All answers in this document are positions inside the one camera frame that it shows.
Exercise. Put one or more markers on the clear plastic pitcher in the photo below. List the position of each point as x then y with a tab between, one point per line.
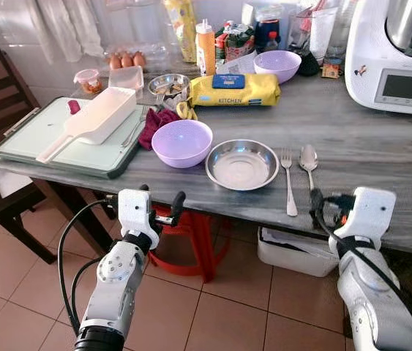
315	29

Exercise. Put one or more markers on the white kitchen appliance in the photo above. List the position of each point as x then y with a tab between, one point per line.
381	51

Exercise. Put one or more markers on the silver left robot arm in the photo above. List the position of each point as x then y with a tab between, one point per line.
121	281

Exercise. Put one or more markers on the white plastic scoop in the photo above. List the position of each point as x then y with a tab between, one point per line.
103	117

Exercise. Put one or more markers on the yellow snack bag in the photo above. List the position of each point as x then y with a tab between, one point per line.
181	29

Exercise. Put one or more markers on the red plastic stool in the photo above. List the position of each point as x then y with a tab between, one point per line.
204	245

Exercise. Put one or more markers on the small brown card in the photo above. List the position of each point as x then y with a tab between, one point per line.
330	69

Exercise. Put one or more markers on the dark wooden chair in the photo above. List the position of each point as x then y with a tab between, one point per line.
1	102

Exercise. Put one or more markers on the small red item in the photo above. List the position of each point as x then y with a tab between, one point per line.
74	107

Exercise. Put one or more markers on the white hanging towel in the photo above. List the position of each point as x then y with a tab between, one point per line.
66	25

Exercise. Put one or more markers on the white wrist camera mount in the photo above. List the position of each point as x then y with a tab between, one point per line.
137	212
370	216

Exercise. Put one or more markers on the yellow kitchen towel pack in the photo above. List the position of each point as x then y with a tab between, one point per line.
260	91

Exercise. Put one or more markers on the small lidded plastic cup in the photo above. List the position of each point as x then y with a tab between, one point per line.
88	82

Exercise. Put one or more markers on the small steel bowl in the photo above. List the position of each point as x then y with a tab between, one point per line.
167	88

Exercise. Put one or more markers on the steel fork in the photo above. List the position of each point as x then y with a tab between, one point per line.
288	179

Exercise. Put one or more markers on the stainless steel plate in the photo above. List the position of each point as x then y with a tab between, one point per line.
242	167

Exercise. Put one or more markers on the dark red cloth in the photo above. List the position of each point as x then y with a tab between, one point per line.
154	124

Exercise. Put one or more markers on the clear plastic box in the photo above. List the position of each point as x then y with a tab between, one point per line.
126	77

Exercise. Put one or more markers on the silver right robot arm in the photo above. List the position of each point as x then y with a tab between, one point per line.
374	300

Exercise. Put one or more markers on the lilac plastic bowl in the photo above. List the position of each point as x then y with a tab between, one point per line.
182	142
277	66

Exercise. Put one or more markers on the orange sauce bottle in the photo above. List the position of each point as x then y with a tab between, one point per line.
206	51

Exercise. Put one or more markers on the grey wooden table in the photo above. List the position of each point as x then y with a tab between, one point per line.
352	157

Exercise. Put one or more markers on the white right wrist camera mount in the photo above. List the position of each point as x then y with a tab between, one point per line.
370	216

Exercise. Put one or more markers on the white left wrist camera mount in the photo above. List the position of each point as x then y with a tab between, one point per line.
137	212

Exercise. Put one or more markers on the small black pouch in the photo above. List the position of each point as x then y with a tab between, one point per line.
309	66

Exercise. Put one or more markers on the white storage box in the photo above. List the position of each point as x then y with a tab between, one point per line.
293	252

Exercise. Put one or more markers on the green food packet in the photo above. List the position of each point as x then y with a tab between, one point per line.
236	40

